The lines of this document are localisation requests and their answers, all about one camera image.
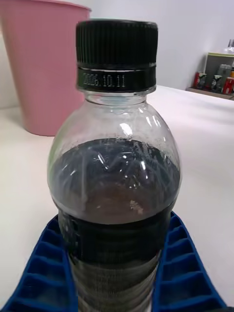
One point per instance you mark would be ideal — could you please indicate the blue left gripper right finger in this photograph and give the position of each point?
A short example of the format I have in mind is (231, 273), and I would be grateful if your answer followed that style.
(185, 268)

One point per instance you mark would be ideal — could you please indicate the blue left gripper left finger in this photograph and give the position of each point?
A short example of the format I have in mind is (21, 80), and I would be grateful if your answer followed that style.
(41, 273)

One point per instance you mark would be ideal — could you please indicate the dark drink bottle black cap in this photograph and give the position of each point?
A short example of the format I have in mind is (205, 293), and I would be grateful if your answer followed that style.
(114, 185)

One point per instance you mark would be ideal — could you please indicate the black and white drink can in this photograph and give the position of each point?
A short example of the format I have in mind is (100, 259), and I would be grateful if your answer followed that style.
(216, 83)

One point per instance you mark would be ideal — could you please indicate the pale shelf unit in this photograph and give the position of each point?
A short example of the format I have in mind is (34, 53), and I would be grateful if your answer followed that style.
(214, 73)

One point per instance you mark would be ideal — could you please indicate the grey drink can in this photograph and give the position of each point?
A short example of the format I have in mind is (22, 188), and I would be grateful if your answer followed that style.
(224, 70)

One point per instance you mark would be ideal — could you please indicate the pink plastic bin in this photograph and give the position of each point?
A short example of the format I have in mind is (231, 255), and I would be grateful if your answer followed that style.
(44, 65)

